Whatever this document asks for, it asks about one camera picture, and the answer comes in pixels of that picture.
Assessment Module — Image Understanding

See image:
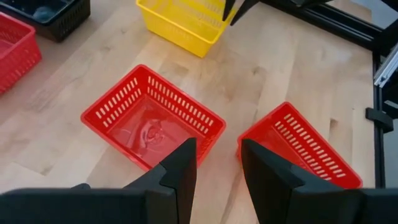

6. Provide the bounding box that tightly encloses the yellow plastic slotted basket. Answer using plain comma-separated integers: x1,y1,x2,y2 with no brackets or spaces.
136,0,240,58

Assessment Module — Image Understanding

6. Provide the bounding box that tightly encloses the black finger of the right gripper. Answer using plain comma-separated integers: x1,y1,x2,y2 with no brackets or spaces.
222,0,237,22
229,0,261,26

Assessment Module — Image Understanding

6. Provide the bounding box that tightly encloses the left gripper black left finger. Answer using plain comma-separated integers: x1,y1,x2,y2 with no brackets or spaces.
0,138,198,224

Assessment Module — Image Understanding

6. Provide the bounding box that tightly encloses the red plastic slotted basket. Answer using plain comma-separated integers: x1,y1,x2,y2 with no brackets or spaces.
0,11,43,96
80,64,227,172
236,101,364,190

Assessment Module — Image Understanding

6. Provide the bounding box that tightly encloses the black plastic slotted basket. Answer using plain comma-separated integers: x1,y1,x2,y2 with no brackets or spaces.
0,0,91,43

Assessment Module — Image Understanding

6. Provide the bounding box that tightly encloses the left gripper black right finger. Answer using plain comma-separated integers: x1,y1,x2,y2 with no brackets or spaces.
241,139,398,224

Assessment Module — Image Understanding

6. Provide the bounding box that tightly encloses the silver aluminium extrusion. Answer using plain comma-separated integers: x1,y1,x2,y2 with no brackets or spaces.
374,43,398,88

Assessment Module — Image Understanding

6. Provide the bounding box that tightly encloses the black frame bracket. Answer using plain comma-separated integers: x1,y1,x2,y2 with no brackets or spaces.
366,107,394,134

